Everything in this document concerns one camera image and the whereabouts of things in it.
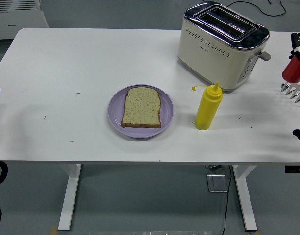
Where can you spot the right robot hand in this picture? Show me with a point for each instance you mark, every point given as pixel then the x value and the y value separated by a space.
pixel 299 50

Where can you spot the red squeeze bottle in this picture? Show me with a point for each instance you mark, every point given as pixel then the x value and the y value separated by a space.
pixel 293 71

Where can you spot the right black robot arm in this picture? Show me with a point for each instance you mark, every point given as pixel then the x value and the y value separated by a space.
pixel 299 134

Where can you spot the speckled bread slice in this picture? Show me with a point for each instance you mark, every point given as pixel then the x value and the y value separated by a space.
pixel 142 107

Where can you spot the silver metal toast rack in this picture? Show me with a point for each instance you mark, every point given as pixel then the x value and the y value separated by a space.
pixel 299 94

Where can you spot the white floor appliance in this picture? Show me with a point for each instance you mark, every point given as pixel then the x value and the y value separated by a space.
pixel 17 19

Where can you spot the cream and chrome toaster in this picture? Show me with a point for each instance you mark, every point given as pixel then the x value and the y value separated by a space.
pixel 208 56

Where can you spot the yellow squeeze bottle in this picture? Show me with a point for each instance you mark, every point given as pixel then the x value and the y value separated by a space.
pixel 207 110

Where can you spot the white table leg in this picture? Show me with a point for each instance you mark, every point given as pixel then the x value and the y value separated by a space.
pixel 245 195
pixel 70 195

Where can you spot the black table control panel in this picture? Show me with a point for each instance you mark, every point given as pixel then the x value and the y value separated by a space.
pixel 295 169

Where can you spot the purple round plate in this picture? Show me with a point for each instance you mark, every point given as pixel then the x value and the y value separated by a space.
pixel 167 110

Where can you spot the metal floor socket plate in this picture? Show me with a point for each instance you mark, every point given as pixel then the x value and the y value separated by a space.
pixel 217 183

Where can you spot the metal bracket under table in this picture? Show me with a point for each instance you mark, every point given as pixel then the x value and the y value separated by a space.
pixel 213 167

